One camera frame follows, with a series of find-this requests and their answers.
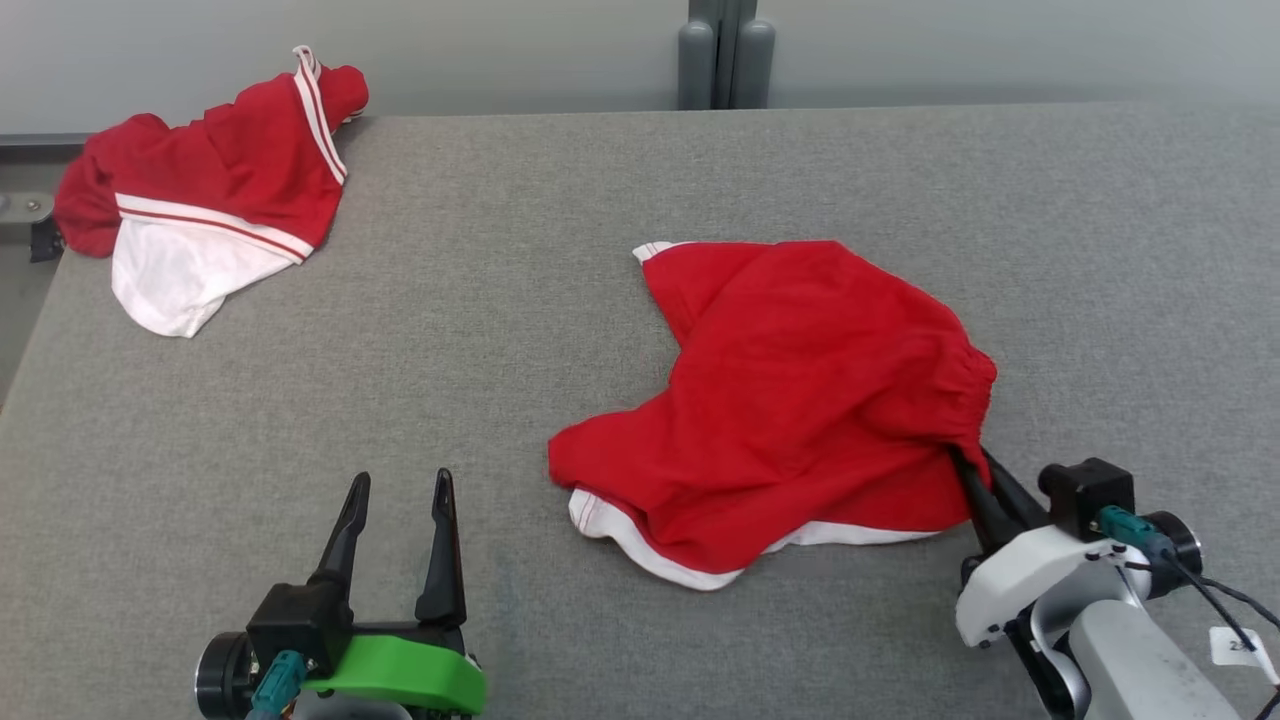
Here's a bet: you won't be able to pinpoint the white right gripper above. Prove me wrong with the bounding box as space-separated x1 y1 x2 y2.
949 449 1204 650

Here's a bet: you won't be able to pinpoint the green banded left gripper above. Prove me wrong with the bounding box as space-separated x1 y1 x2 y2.
195 467 489 720

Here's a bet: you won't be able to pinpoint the red shorts with white trim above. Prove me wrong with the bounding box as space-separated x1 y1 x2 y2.
547 238 999 593

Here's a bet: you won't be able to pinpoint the red jersey with white sleeves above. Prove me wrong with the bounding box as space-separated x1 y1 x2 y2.
53 45 370 339

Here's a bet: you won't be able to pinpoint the teal plug cable of left camera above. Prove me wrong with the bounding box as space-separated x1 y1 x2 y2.
245 650 307 720

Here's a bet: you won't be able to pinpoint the white cable tag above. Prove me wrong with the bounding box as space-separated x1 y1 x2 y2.
1208 626 1280 687

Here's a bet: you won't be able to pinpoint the metal bracket with screws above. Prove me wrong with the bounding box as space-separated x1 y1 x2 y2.
0 190 56 227

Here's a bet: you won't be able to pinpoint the grey metal support post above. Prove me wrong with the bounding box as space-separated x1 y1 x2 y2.
677 0 777 111

